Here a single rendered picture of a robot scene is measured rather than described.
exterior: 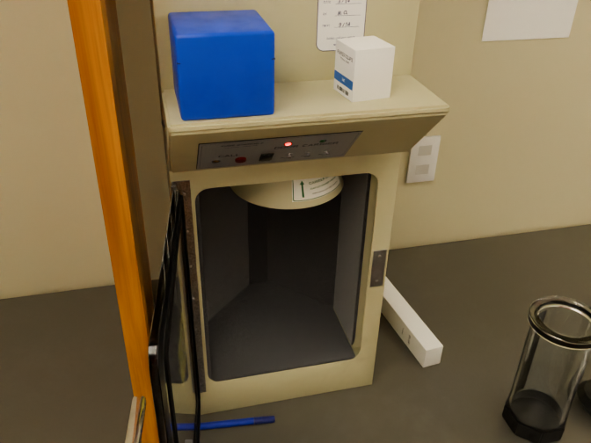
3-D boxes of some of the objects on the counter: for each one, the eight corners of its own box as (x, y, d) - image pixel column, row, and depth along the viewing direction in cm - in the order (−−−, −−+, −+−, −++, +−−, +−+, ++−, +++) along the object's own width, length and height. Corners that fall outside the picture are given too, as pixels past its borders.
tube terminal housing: (178, 320, 122) (134, -115, 82) (331, 298, 129) (361, -113, 89) (191, 417, 101) (140, -102, 61) (373, 384, 109) (434, -100, 68)
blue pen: (190, 426, 100) (189, 422, 99) (273, 418, 102) (273, 413, 101) (190, 432, 99) (189, 427, 98) (274, 423, 101) (274, 418, 100)
